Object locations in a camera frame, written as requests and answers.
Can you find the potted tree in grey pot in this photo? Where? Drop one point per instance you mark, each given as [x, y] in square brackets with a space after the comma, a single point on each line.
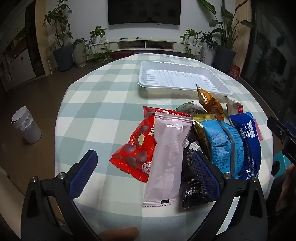
[62, 58]

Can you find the round table with checkered cloth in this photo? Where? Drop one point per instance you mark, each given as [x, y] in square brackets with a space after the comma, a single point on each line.
[97, 111]

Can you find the large-leaf plant dark pot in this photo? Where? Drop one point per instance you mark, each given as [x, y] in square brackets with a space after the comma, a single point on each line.
[225, 58]

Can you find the person's left hand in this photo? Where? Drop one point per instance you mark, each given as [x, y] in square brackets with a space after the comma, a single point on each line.
[118, 234]

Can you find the teal plastic stool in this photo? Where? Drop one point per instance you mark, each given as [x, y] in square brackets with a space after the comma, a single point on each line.
[281, 164]

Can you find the small plant ribbed white pot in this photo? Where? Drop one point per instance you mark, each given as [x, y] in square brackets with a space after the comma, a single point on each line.
[79, 55]

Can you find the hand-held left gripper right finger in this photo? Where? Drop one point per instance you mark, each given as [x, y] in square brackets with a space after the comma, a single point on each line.
[205, 176]

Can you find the black snack packet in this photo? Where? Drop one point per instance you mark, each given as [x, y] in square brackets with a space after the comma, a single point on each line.
[192, 192]

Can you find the white and red snack packet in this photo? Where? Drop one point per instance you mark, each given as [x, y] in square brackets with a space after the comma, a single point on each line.
[232, 105]

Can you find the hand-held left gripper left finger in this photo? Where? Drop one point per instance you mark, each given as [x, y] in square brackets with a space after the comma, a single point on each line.
[83, 176]

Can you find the white television cabinet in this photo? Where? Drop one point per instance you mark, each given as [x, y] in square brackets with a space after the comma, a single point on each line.
[129, 45]

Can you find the white trash can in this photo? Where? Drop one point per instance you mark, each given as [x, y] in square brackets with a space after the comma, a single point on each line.
[30, 132]

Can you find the glass sliding door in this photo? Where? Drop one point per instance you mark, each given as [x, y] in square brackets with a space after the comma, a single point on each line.
[266, 58]

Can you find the pale pink snack packet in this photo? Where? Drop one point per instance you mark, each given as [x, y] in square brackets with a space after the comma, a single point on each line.
[166, 157]

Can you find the orange snack packet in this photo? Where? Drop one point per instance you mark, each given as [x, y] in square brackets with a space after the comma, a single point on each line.
[209, 104]

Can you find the trailing pothos plant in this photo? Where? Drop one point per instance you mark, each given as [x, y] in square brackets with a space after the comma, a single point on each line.
[98, 32]
[189, 34]

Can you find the red paper bag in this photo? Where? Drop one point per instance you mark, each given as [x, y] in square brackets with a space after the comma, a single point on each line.
[235, 71]

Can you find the beige curtain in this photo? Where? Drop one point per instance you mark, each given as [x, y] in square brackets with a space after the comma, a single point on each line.
[242, 46]

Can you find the dark blue cake packet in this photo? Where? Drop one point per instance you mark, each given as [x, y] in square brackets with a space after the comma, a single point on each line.
[249, 148]

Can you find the red chocolate ball packet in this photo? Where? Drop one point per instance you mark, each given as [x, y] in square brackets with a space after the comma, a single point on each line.
[134, 148]

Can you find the green clear nut packet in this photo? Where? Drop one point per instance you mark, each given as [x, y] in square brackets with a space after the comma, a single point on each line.
[187, 108]

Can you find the white plastic tray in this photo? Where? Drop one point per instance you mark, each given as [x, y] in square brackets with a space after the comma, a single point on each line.
[180, 76]

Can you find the light blue snack packet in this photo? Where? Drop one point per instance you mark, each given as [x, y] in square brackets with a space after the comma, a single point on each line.
[219, 143]

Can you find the bright pink snack packet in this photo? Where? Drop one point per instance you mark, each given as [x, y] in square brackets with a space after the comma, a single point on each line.
[258, 129]

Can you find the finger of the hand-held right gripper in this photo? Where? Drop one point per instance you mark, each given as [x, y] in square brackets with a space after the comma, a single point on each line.
[277, 128]
[291, 127]

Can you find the red storage box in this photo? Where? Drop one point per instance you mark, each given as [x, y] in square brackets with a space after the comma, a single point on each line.
[121, 55]

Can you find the bushy plant smooth white pot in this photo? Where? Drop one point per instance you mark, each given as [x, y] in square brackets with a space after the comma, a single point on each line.
[208, 55]

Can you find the black wall television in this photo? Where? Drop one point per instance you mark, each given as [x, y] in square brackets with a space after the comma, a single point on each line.
[143, 11]

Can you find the olive gold snack packet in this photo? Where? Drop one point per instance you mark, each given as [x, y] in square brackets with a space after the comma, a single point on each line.
[198, 129]

